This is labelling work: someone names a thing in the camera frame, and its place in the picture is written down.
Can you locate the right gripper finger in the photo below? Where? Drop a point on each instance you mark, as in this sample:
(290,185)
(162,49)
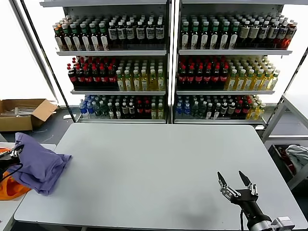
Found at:
(252,188)
(225,189)

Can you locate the green tinted water bottle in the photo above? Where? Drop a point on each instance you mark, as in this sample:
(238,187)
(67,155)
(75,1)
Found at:
(97,110)
(195,110)
(103,110)
(202,110)

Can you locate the blue drink bottle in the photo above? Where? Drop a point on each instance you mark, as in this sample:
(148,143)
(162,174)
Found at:
(179,110)
(83,109)
(187,110)
(90,109)

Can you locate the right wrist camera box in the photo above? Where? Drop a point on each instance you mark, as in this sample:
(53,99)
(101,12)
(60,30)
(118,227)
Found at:
(282,223)

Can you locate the black storage bin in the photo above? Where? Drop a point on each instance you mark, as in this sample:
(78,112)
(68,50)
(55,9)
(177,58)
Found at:
(274,154)

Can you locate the grey metal cart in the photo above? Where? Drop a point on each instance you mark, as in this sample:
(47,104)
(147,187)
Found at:
(275,120)

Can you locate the grey metal shelf unit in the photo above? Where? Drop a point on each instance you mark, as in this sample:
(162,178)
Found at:
(233,52)
(110,53)

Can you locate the cola bottle red cap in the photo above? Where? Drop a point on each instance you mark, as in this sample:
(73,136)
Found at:
(238,109)
(182,78)
(245,109)
(207,78)
(104,78)
(88,78)
(199,78)
(215,78)
(80,78)
(72,78)
(147,110)
(190,78)
(96,78)
(223,78)
(139,110)
(111,78)

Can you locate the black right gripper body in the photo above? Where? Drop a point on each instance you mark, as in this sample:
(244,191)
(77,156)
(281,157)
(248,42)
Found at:
(249,204)

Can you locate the grey metal frame post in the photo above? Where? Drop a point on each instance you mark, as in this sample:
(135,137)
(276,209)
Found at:
(33,48)

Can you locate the clear plastic packed parts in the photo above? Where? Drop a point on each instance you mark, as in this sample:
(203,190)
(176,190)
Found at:
(19,111)

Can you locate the orange white carton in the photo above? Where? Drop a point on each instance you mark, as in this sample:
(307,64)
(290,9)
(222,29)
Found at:
(3,151)

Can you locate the thin black pole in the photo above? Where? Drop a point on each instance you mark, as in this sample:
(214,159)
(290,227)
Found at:
(294,72)
(45,55)

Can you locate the dark bottle green label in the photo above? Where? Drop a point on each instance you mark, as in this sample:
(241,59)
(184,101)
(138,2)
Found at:
(85,42)
(76,42)
(214,36)
(94,42)
(223,36)
(104,42)
(194,36)
(184,36)
(67,42)
(233,36)
(204,36)

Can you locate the purple t-shirt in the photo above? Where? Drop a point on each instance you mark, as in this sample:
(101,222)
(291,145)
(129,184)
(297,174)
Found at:
(41,163)

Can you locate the dark bottle orange label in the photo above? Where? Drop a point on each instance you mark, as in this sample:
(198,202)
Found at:
(58,41)

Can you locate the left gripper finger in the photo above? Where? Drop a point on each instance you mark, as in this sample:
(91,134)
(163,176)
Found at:
(16,151)

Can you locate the brown cardboard box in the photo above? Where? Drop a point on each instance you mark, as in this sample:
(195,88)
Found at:
(14,124)

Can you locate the grey crumpled cloth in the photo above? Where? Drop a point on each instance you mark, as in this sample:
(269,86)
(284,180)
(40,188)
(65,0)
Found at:
(297,154)

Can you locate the dark bottle white blue label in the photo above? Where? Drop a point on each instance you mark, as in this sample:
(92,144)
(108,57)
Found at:
(140,33)
(112,33)
(159,33)
(130,33)
(263,32)
(273,32)
(121,33)
(150,33)
(282,32)

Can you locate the dark bottle cream label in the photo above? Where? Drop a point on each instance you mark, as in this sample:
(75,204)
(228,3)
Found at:
(131,110)
(244,32)
(124,110)
(253,32)

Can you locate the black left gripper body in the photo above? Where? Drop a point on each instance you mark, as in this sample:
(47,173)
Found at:
(9,160)

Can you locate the yellow drink bottle white cap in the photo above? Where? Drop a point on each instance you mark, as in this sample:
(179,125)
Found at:
(265,83)
(136,83)
(231,83)
(249,83)
(257,83)
(160,111)
(160,83)
(128,83)
(273,81)
(260,110)
(240,83)
(120,83)
(152,83)
(144,83)
(153,111)
(252,111)

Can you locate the dark bottle white cap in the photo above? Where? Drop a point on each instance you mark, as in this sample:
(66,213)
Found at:
(217,111)
(224,110)
(209,111)
(118,111)
(110,111)
(231,109)

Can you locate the red cloth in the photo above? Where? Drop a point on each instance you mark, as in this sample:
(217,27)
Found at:
(281,151)

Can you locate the red drink bottle white label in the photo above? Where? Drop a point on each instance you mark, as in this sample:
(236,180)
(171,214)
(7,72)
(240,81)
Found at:
(290,33)

